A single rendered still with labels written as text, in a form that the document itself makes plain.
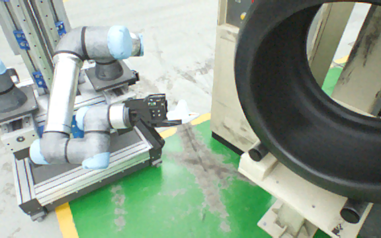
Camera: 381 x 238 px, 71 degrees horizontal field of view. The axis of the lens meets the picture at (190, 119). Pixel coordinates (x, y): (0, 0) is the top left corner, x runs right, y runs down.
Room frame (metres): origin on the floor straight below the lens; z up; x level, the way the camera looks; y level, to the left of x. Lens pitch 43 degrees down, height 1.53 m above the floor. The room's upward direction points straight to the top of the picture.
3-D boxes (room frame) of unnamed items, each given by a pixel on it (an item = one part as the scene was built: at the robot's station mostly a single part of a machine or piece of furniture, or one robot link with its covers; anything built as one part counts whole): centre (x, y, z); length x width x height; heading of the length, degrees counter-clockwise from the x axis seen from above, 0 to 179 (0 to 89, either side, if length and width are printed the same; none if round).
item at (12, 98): (1.00, 0.87, 0.77); 0.15 x 0.15 x 0.10
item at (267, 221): (0.75, -0.58, 0.02); 0.27 x 0.27 x 0.04; 46
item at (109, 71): (1.25, 0.44, 0.77); 0.15 x 0.15 x 0.10
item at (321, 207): (0.55, -0.42, 0.80); 0.37 x 0.36 x 0.02; 46
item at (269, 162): (0.65, -0.32, 0.83); 0.36 x 0.09 x 0.06; 136
